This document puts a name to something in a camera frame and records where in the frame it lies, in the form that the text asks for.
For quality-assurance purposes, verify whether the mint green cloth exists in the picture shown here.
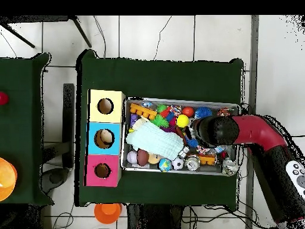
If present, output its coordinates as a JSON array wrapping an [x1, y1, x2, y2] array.
[[125, 122, 185, 161]]

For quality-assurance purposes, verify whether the crushed silver drink can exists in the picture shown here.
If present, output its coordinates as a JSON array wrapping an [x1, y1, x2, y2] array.
[[221, 158, 239, 177]]

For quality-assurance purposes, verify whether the wooden three-hole box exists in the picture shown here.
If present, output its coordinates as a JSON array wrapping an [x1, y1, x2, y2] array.
[[84, 89, 126, 188]]

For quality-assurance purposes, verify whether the shallow clear mesh bin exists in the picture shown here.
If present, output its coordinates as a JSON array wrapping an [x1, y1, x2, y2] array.
[[120, 97, 241, 177]]

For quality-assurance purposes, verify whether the smooth yellow ball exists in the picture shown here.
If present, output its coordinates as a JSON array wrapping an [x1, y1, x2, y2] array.
[[176, 114, 191, 128]]

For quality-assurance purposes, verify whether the brown football toy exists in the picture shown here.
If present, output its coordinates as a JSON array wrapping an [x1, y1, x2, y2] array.
[[137, 149, 150, 167]]

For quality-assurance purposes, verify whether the white baseball toy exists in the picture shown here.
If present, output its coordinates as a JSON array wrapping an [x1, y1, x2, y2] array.
[[126, 150, 138, 165]]

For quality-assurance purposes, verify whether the orange red ball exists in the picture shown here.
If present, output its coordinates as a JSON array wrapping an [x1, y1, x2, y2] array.
[[182, 106, 195, 118]]

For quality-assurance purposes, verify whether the globe print ball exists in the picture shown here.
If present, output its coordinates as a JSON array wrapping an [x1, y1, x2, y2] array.
[[158, 158, 173, 173]]

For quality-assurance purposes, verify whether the black white soccer ball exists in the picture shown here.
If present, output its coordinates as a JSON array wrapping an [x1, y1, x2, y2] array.
[[171, 156, 185, 171]]

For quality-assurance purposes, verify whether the dark green table cloth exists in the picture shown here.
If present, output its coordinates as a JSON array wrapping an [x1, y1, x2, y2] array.
[[0, 52, 54, 207], [75, 48, 244, 212]]

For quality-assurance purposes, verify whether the blue spiky ball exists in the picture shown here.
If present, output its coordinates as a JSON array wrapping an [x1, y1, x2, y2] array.
[[194, 106, 213, 119]]

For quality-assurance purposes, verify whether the black upright stand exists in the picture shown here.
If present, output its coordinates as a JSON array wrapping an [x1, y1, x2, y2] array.
[[41, 83, 75, 194]]

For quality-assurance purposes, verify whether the black tripod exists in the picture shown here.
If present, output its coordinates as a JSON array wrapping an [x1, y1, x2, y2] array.
[[0, 15, 92, 48]]

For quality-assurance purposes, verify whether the red plastic cup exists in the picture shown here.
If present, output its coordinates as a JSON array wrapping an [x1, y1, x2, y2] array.
[[0, 91, 10, 106]]

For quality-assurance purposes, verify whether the large orange plastic cup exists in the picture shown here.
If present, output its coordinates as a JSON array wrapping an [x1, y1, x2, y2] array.
[[0, 157, 18, 202]]

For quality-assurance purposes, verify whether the thin black cable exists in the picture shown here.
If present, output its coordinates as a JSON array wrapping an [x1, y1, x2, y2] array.
[[92, 15, 107, 58], [152, 15, 173, 61]]

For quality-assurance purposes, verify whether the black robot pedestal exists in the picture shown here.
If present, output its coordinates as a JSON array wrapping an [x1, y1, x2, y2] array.
[[126, 203, 184, 229]]

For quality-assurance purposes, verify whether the black cable bundle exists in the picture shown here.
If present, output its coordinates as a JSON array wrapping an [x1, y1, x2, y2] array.
[[185, 204, 275, 229]]

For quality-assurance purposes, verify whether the black power cable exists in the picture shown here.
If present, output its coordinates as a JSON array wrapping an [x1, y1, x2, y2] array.
[[238, 102, 305, 153]]

